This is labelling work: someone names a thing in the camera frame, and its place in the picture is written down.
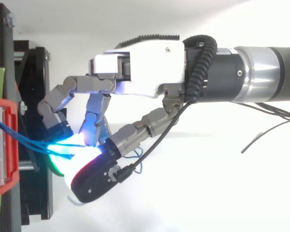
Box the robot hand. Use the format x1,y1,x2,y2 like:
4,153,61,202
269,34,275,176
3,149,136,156
37,34,186,206

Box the red bin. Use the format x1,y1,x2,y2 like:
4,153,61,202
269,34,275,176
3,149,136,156
0,96,20,205

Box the blue cable bundle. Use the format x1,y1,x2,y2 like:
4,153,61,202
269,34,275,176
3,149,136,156
0,120,144,175

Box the black coiled cable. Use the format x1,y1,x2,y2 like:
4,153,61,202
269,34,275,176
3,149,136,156
183,34,218,102

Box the black stand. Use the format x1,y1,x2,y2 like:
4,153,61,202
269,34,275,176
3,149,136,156
0,0,53,232

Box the thin black cable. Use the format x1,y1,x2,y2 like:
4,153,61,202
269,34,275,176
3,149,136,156
240,119,290,154
236,101,290,122
113,100,193,184

